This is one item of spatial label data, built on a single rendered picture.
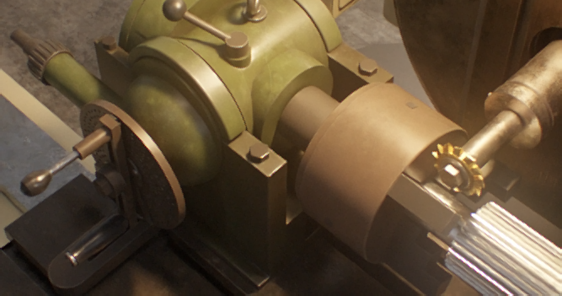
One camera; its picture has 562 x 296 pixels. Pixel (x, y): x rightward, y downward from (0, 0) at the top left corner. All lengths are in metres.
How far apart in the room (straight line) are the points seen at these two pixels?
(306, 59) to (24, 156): 0.77
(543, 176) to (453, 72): 0.18
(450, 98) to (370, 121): 0.30
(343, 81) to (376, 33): 1.80
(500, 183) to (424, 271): 0.14
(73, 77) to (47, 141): 0.57
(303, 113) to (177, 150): 0.16
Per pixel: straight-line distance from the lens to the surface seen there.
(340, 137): 1.15
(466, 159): 1.10
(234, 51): 1.22
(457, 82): 1.41
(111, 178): 1.24
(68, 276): 1.37
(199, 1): 1.30
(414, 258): 1.22
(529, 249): 1.14
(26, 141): 1.92
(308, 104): 1.24
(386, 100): 1.17
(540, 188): 1.41
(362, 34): 3.12
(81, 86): 1.34
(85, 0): 3.27
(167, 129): 1.22
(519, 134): 1.18
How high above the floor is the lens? 2.16
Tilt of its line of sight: 50 degrees down
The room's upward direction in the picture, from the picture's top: straight up
